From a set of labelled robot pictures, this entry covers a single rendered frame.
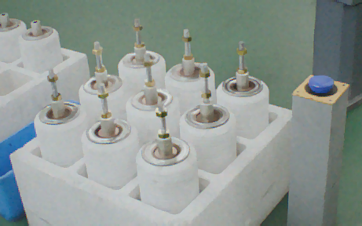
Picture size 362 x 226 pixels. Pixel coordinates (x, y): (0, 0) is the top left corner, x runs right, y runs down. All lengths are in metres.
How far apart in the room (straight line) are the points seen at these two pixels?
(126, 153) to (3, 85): 0.56
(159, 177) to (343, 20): 0.69
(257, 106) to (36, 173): 0.41
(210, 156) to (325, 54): 0.58
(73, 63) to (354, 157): 0.68
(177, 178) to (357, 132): 0.64
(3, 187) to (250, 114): 0.50
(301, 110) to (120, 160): 0.30
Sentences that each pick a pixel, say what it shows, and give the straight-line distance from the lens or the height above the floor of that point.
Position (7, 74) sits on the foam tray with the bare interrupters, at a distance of 1.46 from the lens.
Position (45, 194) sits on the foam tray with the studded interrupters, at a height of 0.12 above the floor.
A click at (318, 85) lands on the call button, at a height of 0.33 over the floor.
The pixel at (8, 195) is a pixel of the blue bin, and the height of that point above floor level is 0.07.
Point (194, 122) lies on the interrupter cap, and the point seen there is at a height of 0.25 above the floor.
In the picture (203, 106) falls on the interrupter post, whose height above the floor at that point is 0.28.
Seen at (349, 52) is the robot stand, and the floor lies 0.15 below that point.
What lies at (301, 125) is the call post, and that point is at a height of 0.26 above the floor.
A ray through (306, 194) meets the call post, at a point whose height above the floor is 0.12.
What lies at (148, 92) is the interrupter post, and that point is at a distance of 1.06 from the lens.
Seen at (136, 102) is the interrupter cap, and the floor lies 0.25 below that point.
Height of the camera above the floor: 0.79
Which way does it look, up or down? 31 degrees down
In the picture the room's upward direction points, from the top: 5 degrees counter-clockwise
